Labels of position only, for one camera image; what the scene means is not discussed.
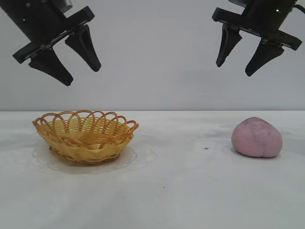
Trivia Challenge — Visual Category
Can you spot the yellow woven plastic basket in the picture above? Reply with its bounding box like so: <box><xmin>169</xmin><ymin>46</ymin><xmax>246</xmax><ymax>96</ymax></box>
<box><xmin>32</xmin><ymin>109</ymin><xmax>140</xmax><ymax>167</ymax></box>

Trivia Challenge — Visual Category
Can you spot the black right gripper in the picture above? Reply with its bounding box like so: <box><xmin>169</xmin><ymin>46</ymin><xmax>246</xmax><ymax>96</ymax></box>
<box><xmin>211</xmin><ymin>0</ymin><xmax>303</xmax><ymax>77</ymax></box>

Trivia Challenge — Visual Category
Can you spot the pink peach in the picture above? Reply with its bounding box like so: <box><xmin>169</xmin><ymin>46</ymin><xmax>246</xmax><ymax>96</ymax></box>
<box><xmin>231</xmin><ymin>116</ymin><xmax>284</xmax><ymax>159</ymax></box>

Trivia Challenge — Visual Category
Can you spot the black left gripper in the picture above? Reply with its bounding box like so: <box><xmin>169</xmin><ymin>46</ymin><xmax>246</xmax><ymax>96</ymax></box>
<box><xmin>0</xmin><ymin>0</ymin><xmax>102</xmax><ymax>87</ymax></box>

